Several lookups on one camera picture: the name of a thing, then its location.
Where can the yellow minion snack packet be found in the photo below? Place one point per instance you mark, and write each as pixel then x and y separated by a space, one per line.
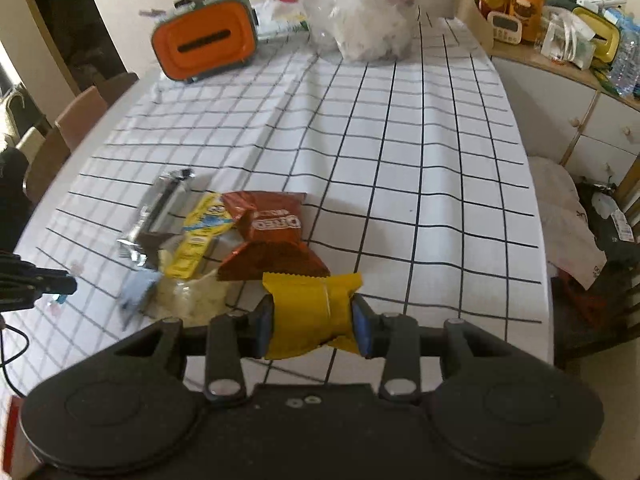
pixel 208 220

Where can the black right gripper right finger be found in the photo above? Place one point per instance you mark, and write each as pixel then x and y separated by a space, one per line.
pixel 395 338

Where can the beige clear snack bag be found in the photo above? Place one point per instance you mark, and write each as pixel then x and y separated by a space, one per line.
pixel 195 301

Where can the red oreo snack bag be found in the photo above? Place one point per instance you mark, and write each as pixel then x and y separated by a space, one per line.
pixel 271 226

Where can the clear water bottle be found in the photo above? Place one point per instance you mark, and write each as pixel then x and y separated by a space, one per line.
pixel 624 72

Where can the white digital timer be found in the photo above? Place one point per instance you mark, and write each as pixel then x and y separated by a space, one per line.
pixel 505 27

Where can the orange green tissue box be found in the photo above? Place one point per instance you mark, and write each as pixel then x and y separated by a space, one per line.
pixel 202 37

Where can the clear plastic bag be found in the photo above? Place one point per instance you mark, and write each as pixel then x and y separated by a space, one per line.
pixel 362 31

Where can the brown chair left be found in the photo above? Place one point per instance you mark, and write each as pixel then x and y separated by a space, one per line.
pixel 69 130

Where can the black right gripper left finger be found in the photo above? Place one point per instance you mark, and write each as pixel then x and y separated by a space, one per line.
pixel 229 340

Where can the orange lidded jar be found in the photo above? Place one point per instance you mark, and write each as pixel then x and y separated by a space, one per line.
pixel 526 2

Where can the silver black foil packet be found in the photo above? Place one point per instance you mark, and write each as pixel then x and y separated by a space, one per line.
pixel 141 236

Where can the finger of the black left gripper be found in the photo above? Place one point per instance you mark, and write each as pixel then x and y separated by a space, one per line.
pixel 22 283

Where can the light blue snack packet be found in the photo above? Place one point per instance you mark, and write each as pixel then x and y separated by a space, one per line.
pixel 136 293

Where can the white side cabinet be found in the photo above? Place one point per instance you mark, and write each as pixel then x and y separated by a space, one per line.
pixel 563 114

